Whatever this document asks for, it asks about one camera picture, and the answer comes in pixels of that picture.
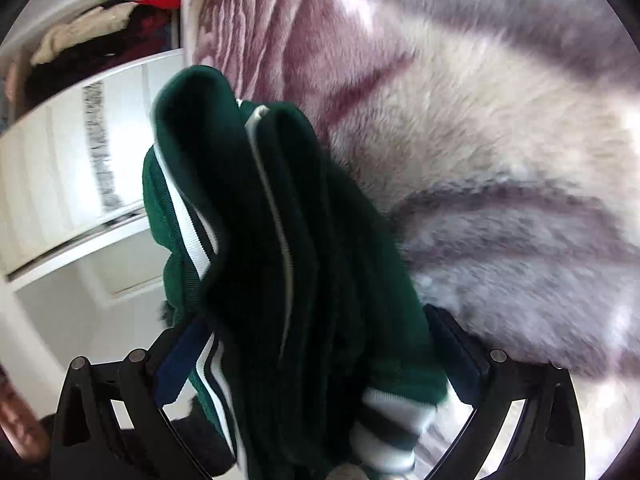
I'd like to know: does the green and cream varsity jacket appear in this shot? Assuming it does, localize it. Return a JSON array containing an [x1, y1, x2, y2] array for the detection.
[[142, 66, 447, 479]]

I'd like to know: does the white sliding wardrobe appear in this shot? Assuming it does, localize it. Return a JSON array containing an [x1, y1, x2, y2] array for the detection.
[[1, 0, 183, 415]]

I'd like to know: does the floral purple bed blanket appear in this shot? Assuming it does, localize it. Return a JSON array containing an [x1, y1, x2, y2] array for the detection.
[[183, 0, 639, 479]]

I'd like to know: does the beige hanging coat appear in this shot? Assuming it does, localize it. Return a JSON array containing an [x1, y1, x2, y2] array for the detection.
[[29, 2, 138, 67]]

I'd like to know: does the red quilt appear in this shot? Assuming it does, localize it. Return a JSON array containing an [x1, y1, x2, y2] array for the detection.
[[138, 0, 181, 10]]

